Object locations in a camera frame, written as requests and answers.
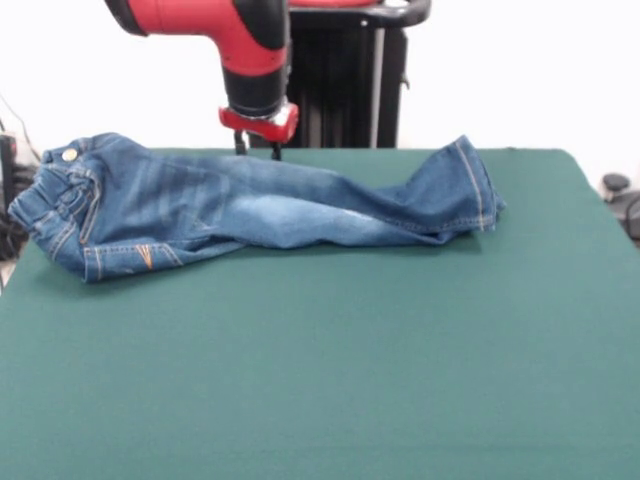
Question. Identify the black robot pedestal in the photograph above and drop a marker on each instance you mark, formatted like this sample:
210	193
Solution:
345	90

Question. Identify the black office chair base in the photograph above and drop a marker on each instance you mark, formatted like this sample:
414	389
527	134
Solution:
622	197

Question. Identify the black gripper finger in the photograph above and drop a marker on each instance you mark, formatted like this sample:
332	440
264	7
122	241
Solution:
240	142
276	151

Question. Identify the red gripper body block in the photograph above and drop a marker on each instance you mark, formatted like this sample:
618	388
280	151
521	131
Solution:
260	125

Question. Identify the black electronics box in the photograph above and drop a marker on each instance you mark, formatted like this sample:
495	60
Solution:
7	160

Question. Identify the blue denim jeans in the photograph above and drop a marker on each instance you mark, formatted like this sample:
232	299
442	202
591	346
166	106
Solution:
200	215

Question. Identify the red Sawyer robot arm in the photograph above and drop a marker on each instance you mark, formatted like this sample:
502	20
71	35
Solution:
240	40

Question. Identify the dark green table cloth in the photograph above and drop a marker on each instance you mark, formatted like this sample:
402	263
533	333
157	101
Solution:
300	390

